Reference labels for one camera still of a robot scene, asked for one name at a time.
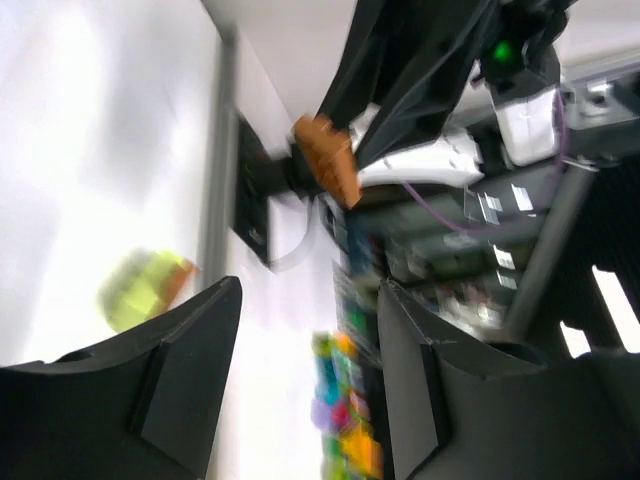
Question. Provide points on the green lego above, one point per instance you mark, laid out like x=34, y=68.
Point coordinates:
x=142, y=287

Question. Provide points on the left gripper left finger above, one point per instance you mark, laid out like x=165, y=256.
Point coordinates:
x=143, y=404

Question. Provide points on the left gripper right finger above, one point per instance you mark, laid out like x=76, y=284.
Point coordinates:
x=458, y=408

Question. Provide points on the colourful lego pile background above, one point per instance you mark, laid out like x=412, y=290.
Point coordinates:
x=339, y=409

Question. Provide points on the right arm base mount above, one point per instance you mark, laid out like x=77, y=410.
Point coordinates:
x=260, y=178

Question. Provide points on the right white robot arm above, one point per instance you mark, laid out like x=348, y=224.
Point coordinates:
x=525, y=132

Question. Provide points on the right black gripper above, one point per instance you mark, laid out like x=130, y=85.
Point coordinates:
x=413, y=59

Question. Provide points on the orange lego brick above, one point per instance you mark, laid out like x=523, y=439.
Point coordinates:
x=329, y=155

